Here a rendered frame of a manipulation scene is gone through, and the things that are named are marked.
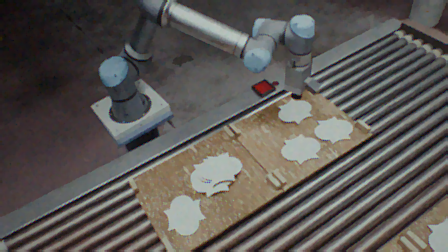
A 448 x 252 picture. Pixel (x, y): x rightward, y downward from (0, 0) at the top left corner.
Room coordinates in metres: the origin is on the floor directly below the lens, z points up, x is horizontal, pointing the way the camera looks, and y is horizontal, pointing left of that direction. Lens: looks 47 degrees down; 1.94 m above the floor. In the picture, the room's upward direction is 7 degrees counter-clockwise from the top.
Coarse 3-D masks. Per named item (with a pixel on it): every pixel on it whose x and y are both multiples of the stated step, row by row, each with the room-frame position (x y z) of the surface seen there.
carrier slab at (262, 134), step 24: (288, 96) 1.06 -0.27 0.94; (312, 96) 1.05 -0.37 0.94; (264, 120) 0.95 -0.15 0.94; (312, 120) 0.92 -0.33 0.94; (240, 144) 0.85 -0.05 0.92; (264, 144) 0.83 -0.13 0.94; (336, 144) 0.79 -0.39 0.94; (264, 168) 0.72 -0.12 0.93; (288, 168) 0.71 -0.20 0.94; (312, 168) 0.70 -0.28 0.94
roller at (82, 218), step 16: (384, 48) 1.33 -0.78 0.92; (400, 48) 1.34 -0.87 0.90; (368, 64) 1.24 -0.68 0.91; (336, 80) 1.15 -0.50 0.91; (128, 192) 0.70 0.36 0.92; (96, 208) 0.65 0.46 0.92; (112, 208) 0.66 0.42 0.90; (64, 224) 0.60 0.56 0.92; (80, 224) 0.61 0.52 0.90; (32, 240) 0.56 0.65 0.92; (48, 240) 0.56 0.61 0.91
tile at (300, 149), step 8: (288, 144) 0.81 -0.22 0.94; (296, 144) 0.80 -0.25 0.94; (304, 144) 0.80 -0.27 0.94; (312, 144) 0.79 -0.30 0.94; (288, 152) 0.77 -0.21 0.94; (296, 152) 0.77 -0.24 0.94; (304, 152) 0.76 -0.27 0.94; (312, 152) 0.76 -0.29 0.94; (288, 160) 0.74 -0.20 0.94; (296, 160) 0.73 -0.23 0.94; (304, 160) 0.73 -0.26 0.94
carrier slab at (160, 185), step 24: (216, 144) 0.85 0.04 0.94; (168, 168) 0.77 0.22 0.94; (192, 168) 0.76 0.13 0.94; (144, 192) 0.68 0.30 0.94; (168, 192) 0.67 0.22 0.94; (192, 192) 0.66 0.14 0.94; (240, 192) 0.64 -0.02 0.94; (264, 192) 0.62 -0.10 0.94; (216, 216) 0.56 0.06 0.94; (240, 216) 0.55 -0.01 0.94; (168, 240) 0.50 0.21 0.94; (192, 240) 0.49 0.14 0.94
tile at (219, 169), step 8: (208, 160) 0.76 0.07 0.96; (216, 160) 0.75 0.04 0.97; (224, 160) 0.75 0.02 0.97; (232, 160) 0.74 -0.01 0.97; (200, 168) 0.73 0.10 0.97; (208, 168) 0.72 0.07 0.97; (216, 168) 0.72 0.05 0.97; (224, 168) 0.71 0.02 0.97; (232, 168) 0.71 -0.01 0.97; (240, 168) 0.71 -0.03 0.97; (208, 176) 0.69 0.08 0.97; (216, 176) 0.69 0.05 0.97; (224, 176) 0.68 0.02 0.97; (232, 176) 0.68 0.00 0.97; (216, 184) 0.66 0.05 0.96
